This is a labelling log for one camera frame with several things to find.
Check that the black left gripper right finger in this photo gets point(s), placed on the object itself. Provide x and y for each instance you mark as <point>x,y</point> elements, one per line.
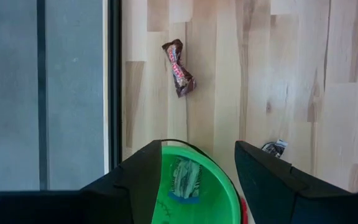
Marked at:
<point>269,186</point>

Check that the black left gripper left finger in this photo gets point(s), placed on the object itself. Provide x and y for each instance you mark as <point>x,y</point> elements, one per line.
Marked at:
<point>132,186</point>

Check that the white and blue candy bar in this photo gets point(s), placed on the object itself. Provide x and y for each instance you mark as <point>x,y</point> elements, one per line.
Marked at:
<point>185,180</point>

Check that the small dark candy wrapper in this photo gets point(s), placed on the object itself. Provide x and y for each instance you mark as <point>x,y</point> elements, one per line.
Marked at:
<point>275,148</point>

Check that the brown Snickers candy bar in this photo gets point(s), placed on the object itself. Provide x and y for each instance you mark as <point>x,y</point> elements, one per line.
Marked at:
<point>179,68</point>

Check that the green plastic bucket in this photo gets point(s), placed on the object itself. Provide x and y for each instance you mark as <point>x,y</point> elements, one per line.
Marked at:
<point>216,193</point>

